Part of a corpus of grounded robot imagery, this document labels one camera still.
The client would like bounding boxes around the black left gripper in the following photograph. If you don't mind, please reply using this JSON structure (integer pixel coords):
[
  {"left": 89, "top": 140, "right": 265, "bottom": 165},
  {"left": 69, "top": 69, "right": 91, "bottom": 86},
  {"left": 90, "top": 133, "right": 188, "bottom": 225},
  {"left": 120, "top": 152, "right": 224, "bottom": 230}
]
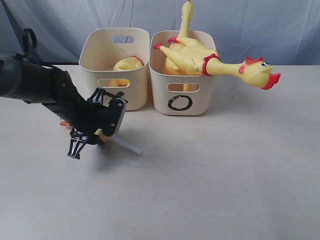
[{"left": 60, "top": 87, "right": 128, "bottom": 160}]

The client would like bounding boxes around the detached rubber chicken head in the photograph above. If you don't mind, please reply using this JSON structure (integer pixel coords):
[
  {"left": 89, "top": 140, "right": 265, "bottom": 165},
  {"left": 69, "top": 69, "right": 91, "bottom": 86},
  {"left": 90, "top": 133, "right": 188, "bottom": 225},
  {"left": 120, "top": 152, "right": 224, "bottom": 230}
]
[{"left": 60, "top": 120, "right": 142, "bottom": 155}]

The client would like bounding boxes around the headless rubber chicken body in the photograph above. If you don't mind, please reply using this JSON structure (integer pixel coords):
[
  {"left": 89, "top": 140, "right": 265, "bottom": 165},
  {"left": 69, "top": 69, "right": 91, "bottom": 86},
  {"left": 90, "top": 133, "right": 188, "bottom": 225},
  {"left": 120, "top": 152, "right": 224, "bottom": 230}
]
[{"left": 107, "top": 56, "right": 144, "bottom": 88}]

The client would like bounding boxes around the whole rubber chicken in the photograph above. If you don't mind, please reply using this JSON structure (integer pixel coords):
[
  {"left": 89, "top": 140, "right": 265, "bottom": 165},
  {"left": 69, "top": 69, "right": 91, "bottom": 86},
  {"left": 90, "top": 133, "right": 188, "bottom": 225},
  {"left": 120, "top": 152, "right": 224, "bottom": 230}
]
[
  {"left": 163, "top": 0, "right": 198, "bottom": 95},
  {"left": 153, "top": 36, "right": 281, "bottom": 90}
]

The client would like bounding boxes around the whole rubber chicken front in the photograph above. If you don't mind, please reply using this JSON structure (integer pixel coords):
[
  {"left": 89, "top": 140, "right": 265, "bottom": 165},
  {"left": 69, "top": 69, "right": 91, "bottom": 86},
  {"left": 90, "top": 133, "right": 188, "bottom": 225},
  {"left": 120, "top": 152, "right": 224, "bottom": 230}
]
[{"left": 163, "top": 0, "right": 198, "bottom": 95}]

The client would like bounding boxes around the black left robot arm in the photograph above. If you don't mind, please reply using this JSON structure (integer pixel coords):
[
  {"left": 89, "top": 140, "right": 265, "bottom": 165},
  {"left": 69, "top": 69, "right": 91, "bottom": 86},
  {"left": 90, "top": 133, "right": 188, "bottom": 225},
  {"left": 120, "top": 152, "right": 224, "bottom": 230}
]
[{"left": 0, "top": 53, "right": 128, "bottom": 159}]

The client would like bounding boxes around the cream left plastic bin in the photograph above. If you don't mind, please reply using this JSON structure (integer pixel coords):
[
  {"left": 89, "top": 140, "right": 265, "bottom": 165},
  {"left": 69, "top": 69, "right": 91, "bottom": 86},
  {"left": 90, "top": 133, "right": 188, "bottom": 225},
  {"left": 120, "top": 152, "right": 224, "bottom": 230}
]
[{"left": 78, "top": 27, "right": 150, "bottom": 111}]

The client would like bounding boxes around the cream bin with black circle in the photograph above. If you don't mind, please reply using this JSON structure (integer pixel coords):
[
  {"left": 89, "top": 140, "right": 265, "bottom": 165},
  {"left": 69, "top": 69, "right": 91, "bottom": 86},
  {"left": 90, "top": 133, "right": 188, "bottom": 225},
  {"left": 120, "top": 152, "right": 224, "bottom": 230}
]
[{"left": 149, "top": 30, "right": 215, "bottom": 116}]

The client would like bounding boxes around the blue-white backdrop curtain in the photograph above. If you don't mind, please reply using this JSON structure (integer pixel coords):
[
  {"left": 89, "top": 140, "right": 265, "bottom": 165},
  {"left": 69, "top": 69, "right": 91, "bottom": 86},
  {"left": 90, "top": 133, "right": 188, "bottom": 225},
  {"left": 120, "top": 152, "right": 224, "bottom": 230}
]
[{"left": 0, "top": 0, "right": 320, "bottom": 65}]

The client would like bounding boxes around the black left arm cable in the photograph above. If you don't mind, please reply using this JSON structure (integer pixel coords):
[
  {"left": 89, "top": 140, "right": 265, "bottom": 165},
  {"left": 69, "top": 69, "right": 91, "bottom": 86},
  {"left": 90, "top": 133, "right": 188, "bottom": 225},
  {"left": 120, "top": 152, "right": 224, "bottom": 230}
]
[{"left": 15, "top": 28, "right": 55, "bottom": 69}]

